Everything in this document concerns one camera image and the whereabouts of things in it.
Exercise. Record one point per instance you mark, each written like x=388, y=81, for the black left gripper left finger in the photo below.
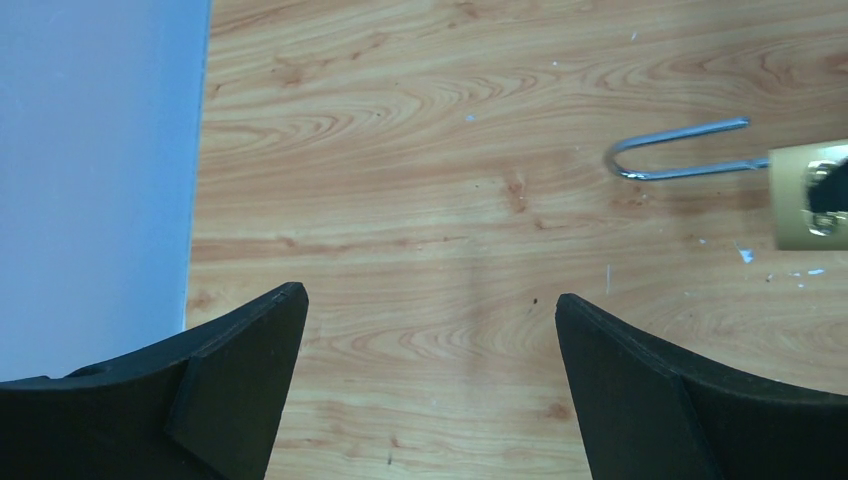
x=202, y=404

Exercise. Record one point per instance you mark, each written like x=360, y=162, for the brass padlock steel shackle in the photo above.
x=807, y=183

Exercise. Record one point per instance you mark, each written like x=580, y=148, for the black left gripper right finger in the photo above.
x=650, y=409

